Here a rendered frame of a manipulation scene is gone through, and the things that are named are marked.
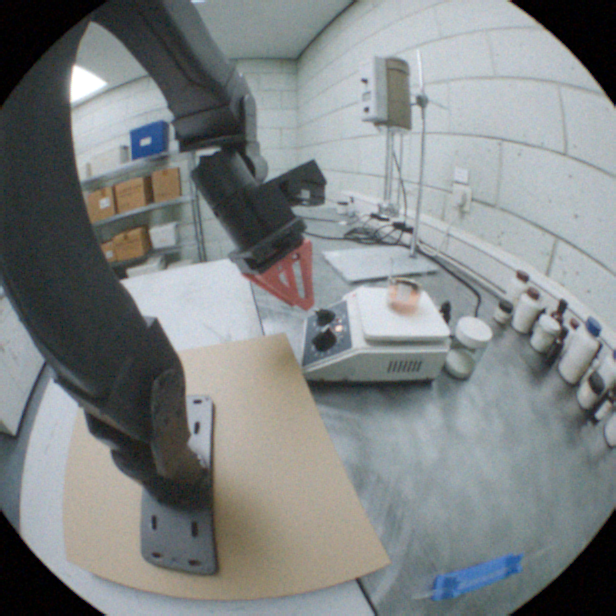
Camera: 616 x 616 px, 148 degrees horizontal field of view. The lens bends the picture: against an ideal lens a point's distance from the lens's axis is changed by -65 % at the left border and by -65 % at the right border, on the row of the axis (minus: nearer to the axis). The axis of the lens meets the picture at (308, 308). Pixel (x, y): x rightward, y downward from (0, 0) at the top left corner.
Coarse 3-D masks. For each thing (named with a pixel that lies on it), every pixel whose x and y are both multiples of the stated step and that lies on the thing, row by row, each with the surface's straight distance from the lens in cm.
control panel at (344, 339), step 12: (336, 312) 39; (312, 324) 40; (336, 324) 36; (348, 324) 35; (312, 336) 37; (348, 336) 33; (312, 348) 35; (336, 348) 33; (348, 348) 32; (312, 360) 33
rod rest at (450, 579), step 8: (496, 560) 33; (504, 560) 34; (512, 560) 33; (520, 560) 33; (472, 568) 31; (480, 568) 32; (488, 568) 33; (496, 568) 33; (520, 568) 33; (440, 576) 29; (448, 576) 30; (456, 576) 28; (464, 576) 31; (472, 576) 31; (480, 576) 32; (496, 576) 34; (504, 576) 34; (440, 584) 30; (448, 584) 29; (456, 584) 28; (480, 584) 32; (488, 584) 33; (448, 592) 29; (456, 592) 28; (464, 592) 31
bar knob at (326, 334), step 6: (324, 330) 34; (330, 330) 34; (318, 336) 33; (324, 336) 33; (330, 336) 34; (336, 336) 34; (312, 342) 33; (318, 342) 33; (324, 342) 34; (330, 342) 33; (318, 348) 34; (324, 348) 33
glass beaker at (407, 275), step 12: (396, 264) 32; (408, 264) 31; (420, 264) 36; (396, 276) 32; (408, 276) 32; (420, 276) 32; (396, 288) 33; (408, 288) 32; (420, 288) 33; (396, 300) 33; (408, 300) 33; (420, 300) 35; (396, 312) 34; (408, 312) 34
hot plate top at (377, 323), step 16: (368, 288) 40; (368, 304) 36; (432, 304) 39; (368, 320) 32; (384, 320) 33; (400, 320) 34; (416, 320) 35; (432, 320) 36; (368, 336) 30; (384, 336) 31; (400, 336) 31; (416, 336) 32; (432, 336) 33; (448, 336) 34
